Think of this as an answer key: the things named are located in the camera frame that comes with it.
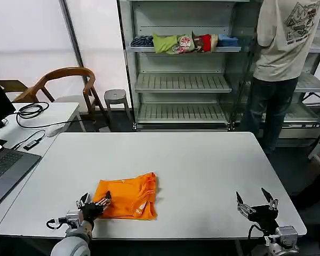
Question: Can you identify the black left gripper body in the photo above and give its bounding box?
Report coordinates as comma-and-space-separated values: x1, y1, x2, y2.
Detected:
81, 202, 105, 222

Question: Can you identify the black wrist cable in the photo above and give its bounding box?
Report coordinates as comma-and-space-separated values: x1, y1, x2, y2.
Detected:
45, 217, 68, 230
247, 223, 270, 245

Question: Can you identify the white mouse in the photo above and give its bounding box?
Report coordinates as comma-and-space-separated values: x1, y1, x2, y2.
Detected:
44, 125, 68, 138

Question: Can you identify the person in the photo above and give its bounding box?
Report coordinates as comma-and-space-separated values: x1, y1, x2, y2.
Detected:
242, 0, 320, 156

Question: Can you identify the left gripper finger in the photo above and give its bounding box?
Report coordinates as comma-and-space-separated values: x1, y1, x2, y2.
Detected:
75, 193, 91, 209
95, 190, 113, 212

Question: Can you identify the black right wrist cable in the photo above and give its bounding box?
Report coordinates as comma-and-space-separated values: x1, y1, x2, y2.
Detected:
247, 223, 270, 245

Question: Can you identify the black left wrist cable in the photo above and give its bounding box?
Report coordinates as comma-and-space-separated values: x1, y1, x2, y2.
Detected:
45, 217, 68, 230

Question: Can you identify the dark window frame post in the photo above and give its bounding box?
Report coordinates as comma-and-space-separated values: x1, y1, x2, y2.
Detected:
58, 0, 85, 69

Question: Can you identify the coiled black cable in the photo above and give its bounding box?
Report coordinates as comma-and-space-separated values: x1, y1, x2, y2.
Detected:
15, 102, 84, 129

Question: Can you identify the grey round stool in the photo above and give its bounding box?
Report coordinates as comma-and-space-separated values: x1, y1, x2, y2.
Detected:
103, 89, 132, 121

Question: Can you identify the white side desk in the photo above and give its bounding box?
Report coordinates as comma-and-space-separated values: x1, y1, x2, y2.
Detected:
0, 102, 81, 215

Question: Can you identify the orange shirt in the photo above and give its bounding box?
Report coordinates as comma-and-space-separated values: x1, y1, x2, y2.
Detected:
92, 172, 159, 221

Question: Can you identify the grey laptop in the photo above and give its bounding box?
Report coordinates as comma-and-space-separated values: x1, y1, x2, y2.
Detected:
0, 138, 42, 214

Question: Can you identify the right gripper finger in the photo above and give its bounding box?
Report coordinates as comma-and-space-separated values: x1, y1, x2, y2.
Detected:
235, 190, 257, 215
260, 187, 279, 212

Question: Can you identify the grey metal stand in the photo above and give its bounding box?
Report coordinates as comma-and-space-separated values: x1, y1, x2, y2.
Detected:
306, 124, 320, 169

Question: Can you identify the curved wooden chair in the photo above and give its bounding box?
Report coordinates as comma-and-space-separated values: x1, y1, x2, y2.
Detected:
12, 67, 110, 133

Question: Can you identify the grey metal shelf with clothes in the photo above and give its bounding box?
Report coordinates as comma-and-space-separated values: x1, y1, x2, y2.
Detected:
116, 0, 257, 132

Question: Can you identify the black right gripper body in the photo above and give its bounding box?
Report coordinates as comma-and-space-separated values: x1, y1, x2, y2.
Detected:
246, 203, 279, 236

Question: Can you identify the black adapter with cable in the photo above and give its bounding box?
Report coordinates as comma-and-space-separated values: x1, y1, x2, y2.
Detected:
11, 130, 46, 151

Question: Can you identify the brown wooden chair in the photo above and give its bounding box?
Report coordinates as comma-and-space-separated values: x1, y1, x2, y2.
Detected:
0, 79, 29, 103

